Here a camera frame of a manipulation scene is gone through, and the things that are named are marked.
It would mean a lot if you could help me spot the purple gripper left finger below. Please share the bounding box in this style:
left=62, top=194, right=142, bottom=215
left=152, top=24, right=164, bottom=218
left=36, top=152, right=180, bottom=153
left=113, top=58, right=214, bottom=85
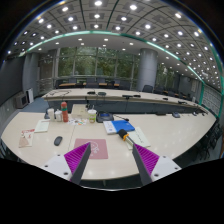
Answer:
left=42, top=143, right=91, bottom=184

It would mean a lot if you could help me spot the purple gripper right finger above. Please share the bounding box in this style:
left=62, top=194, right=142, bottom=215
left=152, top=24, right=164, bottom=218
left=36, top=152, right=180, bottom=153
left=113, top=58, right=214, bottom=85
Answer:
left=132, top=144, right=180, bottom=185

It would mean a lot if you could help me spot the black computer mouse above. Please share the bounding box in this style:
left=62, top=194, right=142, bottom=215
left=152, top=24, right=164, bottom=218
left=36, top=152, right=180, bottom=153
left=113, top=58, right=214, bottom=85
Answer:
left=54, top=136, right=63, bottom=146

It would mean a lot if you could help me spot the dark red mouse pad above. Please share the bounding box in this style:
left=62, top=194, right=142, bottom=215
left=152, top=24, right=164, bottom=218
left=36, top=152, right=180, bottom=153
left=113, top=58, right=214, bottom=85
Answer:
left=74, top=138, right=108, bottom=159

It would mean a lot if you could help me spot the white paper sheet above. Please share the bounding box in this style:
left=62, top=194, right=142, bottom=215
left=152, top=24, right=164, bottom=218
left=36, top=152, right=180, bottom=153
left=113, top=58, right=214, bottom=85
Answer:
left=125, top=127, right=151, bottom=150

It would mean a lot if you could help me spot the colourful sticker sheet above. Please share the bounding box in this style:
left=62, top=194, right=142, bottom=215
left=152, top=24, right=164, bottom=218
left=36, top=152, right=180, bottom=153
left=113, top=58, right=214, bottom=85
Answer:
left=68, top=118, right=88, bottom=126

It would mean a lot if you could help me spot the red thermos bottle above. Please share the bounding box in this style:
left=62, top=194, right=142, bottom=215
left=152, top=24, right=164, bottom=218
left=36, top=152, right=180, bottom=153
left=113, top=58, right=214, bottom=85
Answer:
left=61, top=101, right=68, bottom=122

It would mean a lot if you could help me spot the red booklet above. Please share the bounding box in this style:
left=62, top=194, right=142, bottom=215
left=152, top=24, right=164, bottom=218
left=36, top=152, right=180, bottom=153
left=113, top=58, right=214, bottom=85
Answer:
left=19, top=129, right=34, bottom=148

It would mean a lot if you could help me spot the white paper cup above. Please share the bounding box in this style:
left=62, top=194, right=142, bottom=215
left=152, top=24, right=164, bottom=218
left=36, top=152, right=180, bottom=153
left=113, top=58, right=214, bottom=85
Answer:
left=55, top=110, right=62, bottom=122

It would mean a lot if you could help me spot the white book under blue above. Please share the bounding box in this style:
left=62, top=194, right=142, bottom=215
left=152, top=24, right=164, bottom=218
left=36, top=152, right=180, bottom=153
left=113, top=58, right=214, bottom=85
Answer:
left=103, top=121, right=116, bottom=134

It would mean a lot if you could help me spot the green label drink cup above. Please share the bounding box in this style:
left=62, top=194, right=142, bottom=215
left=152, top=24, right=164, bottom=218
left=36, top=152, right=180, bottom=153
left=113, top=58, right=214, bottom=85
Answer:
left=88, top=109, right=97, bottom=123

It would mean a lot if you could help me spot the white cup left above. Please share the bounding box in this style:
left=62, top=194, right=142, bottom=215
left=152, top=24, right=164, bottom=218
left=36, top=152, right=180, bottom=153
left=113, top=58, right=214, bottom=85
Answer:
left=47, top=108, right=55, bottom=121

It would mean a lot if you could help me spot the black conference phone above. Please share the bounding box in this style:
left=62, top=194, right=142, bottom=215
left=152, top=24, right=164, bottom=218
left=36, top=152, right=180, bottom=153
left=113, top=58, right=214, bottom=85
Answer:
left=96, top=112, right=114, bottom=123

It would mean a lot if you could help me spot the long conference desk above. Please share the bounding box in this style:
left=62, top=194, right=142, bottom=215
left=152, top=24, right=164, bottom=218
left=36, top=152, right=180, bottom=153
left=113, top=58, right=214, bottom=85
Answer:
left=43, top=88, right=208, bottom=116

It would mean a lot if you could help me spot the grey round pillar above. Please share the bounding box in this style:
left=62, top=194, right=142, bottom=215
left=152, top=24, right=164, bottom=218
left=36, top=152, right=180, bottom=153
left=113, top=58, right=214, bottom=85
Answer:
left=136, top=48, right=158, bottom=91

